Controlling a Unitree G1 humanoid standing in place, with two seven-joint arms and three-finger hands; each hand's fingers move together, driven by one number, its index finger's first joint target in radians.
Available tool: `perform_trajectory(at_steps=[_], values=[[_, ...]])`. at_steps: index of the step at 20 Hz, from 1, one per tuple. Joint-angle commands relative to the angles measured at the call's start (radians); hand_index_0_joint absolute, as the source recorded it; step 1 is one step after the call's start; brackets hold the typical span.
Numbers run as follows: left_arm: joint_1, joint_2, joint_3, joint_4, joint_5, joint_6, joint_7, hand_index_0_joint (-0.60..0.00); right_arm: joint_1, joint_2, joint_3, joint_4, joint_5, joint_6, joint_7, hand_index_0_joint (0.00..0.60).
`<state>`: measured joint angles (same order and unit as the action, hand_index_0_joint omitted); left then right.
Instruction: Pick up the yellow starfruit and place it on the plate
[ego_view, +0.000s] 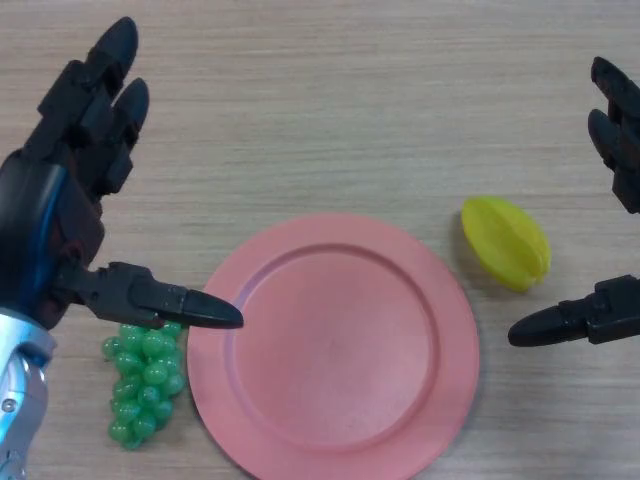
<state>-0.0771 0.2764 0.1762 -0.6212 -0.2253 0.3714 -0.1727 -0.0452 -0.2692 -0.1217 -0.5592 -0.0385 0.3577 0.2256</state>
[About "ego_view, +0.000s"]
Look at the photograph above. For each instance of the green grape bunch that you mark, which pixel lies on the green grape bunch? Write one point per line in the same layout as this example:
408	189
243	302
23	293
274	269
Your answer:
145	395

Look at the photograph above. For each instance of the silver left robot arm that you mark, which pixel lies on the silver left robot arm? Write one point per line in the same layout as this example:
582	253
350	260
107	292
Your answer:
20	400

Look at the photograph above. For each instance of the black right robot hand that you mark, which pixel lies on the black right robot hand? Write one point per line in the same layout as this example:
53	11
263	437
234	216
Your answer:
615	310

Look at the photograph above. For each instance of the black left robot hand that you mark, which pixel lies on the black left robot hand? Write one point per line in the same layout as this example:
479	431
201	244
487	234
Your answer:
55	200

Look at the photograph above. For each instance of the yellow starfruit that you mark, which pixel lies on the yellow starfruit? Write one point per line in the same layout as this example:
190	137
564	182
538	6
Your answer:
505	245

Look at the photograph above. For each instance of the pink round plate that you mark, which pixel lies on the pink round plate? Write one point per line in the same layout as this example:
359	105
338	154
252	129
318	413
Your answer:
335	360

